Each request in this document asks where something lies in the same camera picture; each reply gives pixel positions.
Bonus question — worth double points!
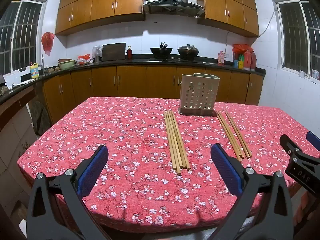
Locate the yellow detergent bottle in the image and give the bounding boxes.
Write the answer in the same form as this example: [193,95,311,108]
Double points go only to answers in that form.
[30,62,40,79]

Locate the beige perforated chopstick holder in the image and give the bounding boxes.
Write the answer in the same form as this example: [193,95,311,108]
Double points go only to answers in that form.
[179,73,221,115]

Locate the wok with metal lid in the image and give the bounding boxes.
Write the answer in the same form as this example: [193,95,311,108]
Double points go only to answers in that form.
[177,44,200,60]

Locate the barred window beside bottles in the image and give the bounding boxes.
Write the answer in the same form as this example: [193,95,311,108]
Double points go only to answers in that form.
[272,0,320,80]

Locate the wooden chopstick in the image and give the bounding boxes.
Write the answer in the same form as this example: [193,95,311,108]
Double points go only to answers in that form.
[166,111,184,169]
[164,111,181,175]
[171,110,191,169]
[168,111,186,169]
[169,110,189,169]
[216,111,242,162]
[225,112,249,159]
[219,111,245,159]
[227,112,252,158]

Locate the black kitchen countertop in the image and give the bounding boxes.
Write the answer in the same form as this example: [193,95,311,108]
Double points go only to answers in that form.
[0,54,266,105]

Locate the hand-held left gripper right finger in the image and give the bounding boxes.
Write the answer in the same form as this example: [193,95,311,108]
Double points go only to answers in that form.
[210,143,294,240]

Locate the wooden lower kitchen cabinets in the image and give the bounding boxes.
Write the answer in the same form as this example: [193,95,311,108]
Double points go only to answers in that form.
[42,64,264,124]

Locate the green plastic basin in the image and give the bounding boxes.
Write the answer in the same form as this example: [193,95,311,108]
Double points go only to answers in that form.
[58,59,75,70]

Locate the steel range hood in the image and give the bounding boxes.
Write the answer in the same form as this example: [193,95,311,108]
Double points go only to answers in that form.
[143,0,205,18]

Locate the barred window beside sink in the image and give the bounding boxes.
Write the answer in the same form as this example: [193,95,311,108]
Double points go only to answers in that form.
[0,0,48,75]

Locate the red plastic bag over bottles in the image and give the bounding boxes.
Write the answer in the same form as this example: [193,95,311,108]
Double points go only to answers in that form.
[232,44,253,54]

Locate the white cloth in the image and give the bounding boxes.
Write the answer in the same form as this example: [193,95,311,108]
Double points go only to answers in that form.
[12,78,38,88]

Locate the white wall cable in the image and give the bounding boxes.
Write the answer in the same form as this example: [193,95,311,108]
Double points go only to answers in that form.
[257,9,278,37]

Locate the wooden upper wall cabinets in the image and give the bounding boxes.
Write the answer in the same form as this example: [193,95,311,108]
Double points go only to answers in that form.
[55,0,260,37]

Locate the red plastic bag on wall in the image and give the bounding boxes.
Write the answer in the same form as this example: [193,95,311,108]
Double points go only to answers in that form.
[41,32,55,55]

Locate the black open wok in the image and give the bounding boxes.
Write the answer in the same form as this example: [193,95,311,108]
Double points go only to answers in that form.
[150,42,173,60]

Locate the black gas stove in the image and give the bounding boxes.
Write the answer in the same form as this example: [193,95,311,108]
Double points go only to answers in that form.
[149,56,203,62]

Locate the dark wooden cutting board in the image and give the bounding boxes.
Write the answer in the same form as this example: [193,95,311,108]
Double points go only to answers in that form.
[101,42,126,62]

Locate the red floral tablecloth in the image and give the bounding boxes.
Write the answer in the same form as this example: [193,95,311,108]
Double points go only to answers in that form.
[17,96,320,227]

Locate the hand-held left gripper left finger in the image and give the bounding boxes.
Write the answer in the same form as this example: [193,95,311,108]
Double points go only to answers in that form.
[26,144,109,240]

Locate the clear plastic bag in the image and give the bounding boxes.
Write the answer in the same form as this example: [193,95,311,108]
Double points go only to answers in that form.
[92,45,103,62]

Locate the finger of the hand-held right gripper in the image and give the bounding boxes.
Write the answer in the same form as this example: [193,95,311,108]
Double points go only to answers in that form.
[306,131,320,153]
[279,134,320,162]

